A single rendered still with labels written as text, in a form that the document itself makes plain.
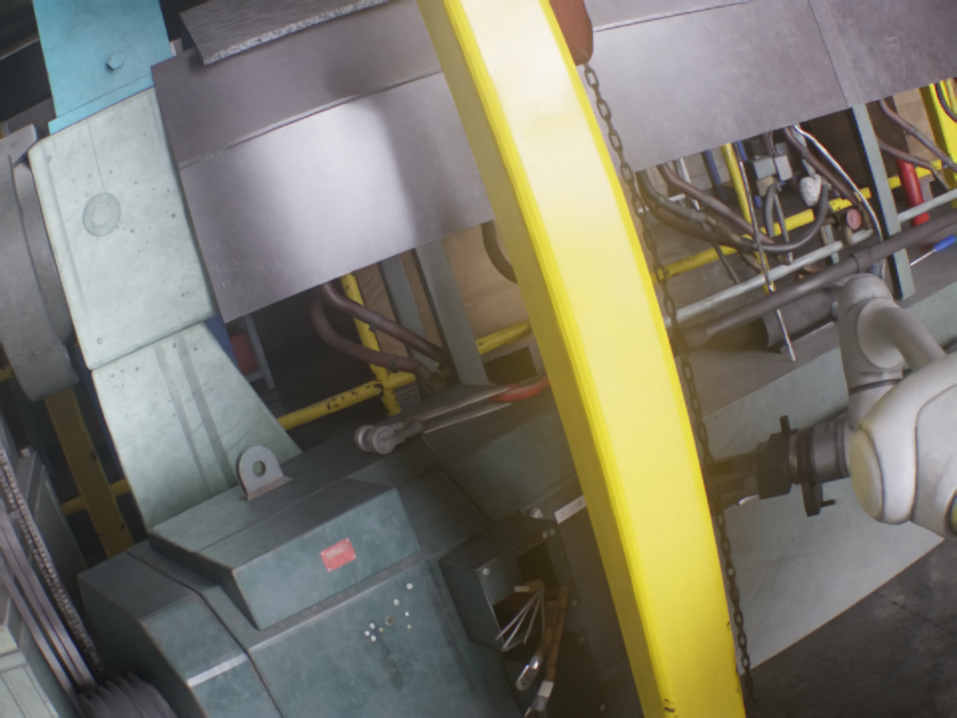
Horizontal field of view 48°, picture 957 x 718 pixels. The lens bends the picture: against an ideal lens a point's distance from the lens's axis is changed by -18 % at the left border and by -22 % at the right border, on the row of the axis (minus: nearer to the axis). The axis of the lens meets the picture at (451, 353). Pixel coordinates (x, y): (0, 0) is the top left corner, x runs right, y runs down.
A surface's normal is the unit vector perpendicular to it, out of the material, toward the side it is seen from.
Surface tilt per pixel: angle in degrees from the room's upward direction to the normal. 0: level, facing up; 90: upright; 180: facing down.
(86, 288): 90
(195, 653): 45
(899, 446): 52
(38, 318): 114
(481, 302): 90
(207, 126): 78
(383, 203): 90
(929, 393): 29
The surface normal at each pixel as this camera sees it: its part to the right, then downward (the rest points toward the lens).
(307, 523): -0.31, -0.92
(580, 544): 0.56, 0.01
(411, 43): 0.20, -0.06
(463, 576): -0.76, 0.38
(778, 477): -0.40, 0.34
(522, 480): 0.18, -0.65
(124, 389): 0.27, 0.14
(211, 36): -0.13, -0.73
